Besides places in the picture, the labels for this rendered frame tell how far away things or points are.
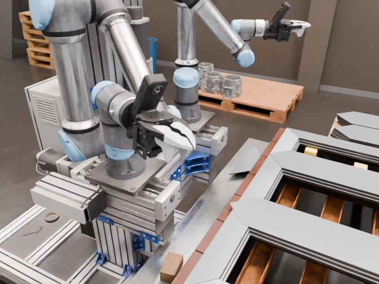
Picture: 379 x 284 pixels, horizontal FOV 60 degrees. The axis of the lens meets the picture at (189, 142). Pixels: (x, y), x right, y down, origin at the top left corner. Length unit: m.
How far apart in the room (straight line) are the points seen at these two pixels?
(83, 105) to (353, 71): 4.40
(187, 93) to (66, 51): 0.69
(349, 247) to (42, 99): 1.33
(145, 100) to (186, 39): 0.97
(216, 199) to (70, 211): 0.72
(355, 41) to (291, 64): 0.85
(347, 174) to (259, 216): 0.54
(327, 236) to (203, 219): 0.54
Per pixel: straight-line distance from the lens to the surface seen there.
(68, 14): 0.97
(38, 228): 2.39
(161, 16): 5.81
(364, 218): 1.97
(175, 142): 0.59
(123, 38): 0.96
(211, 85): 4.24
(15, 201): 3.05
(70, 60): 1.00
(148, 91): 0.65
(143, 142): 0.66
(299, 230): 1.33
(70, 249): 2.19
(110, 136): 0.83
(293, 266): 1.61
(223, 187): 1.75
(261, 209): 1.38
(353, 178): 1.69
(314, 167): 1.70
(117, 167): 1.20
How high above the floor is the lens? 1.75
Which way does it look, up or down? 30 degrees down
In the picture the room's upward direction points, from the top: straight up
